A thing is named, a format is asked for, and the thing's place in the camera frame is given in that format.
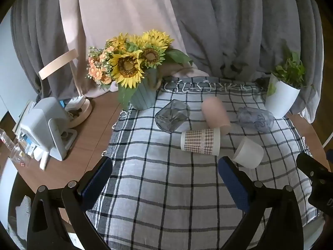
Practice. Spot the spiral notebook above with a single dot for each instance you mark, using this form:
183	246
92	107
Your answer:
23	216

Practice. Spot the clear patterned glass cup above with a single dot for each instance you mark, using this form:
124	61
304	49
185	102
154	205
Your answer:
256	119

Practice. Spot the white desktop device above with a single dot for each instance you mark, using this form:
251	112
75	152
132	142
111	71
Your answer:
44	125

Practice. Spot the white power strip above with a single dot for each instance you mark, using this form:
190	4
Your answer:
75	102

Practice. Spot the white cup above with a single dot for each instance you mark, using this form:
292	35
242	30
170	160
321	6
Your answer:
247	153

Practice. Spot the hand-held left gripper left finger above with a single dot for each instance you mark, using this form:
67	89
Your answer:
96	181

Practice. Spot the plaid tablecloth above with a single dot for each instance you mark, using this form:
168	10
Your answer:
161	187

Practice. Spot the ribbed blue-green vase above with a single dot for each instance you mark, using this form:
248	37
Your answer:
143	96

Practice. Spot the stack of books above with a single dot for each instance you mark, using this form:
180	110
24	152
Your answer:
24	114

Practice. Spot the green leafy plant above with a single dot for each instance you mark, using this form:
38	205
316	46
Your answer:
291	70

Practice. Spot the grey glass cup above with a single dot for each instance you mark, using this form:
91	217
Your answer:
170	117

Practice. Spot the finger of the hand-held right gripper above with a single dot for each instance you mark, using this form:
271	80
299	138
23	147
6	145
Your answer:
309	165

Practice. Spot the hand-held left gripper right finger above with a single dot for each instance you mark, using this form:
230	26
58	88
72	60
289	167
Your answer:
234	185

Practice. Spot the pink curtain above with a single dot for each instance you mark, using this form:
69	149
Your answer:
117	7

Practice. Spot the sunflower bouquet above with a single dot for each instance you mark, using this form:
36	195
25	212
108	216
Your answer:
127	66

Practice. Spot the checked paper cup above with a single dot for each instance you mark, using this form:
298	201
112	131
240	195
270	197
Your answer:
200	141

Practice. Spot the round wooden tray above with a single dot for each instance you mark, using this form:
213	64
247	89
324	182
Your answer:
83	113

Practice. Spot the clear plastic bottle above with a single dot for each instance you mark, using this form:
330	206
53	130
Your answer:
11	145

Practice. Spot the grey curtain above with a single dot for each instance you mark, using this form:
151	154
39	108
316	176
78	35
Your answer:
39	31
247	26

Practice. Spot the pink cup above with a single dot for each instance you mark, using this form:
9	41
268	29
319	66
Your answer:
214	114

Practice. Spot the white plant pot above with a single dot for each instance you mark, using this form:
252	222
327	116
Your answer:
279	99

